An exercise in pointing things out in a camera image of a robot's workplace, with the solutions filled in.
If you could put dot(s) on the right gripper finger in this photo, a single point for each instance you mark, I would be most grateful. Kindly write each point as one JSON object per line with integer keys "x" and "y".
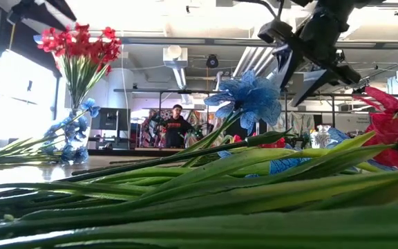
{"x": 289, "y": 62}
{"x": 309, "y": 84}

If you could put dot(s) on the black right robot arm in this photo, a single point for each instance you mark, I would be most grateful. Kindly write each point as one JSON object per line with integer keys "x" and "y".
{"x": 327, "y": 6}

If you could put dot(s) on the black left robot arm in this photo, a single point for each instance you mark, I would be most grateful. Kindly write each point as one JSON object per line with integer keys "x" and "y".
{"x": 57, "y": 8}

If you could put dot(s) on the small clear glass vase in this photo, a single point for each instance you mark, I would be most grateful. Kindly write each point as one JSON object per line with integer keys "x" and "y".
{"x": 321, "y": 138}

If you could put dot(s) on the large clear glass vase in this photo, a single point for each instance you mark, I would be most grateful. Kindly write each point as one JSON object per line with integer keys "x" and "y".
{"x": 85, "y": 135}

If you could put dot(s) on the white ceiling pipes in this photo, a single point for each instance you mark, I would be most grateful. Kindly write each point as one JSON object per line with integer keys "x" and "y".
{"x": 251, "y": 57}

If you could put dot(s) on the black ceiling fixture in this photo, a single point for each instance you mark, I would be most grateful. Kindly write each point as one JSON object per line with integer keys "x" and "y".
{"x": 385, "y": 4}

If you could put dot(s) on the grey overhead beam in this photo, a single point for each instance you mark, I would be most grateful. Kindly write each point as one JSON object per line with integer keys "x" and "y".
{"x": 192, "y": 41}

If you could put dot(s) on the colourful patchwork quilt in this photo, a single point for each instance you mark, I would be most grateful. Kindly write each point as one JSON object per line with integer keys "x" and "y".
{"x": 200, "y": 119}

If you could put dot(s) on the white ventilation box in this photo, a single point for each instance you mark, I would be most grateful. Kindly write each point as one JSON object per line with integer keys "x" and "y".
{"x": 175, "y": 60}

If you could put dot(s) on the person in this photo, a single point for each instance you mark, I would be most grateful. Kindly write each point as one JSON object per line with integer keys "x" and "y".
{"x": 176, "y": 129}

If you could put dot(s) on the black metal rack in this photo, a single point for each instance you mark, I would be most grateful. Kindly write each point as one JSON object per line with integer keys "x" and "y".
{"x": 143, "y": 91}

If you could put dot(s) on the black monitor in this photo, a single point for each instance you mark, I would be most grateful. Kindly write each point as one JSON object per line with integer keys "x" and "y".
{"x": 107, "y": 119}

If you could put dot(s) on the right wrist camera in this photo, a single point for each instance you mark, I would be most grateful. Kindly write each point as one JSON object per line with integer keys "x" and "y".
{"x": 273, "y": 31}

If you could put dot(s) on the white wall sign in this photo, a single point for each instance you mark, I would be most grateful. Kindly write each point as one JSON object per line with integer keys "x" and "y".
{"x": 347, "y": 121}

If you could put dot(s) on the black dome camera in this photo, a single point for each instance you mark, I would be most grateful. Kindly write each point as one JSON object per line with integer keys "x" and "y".
{"x": 212, "y": 62}

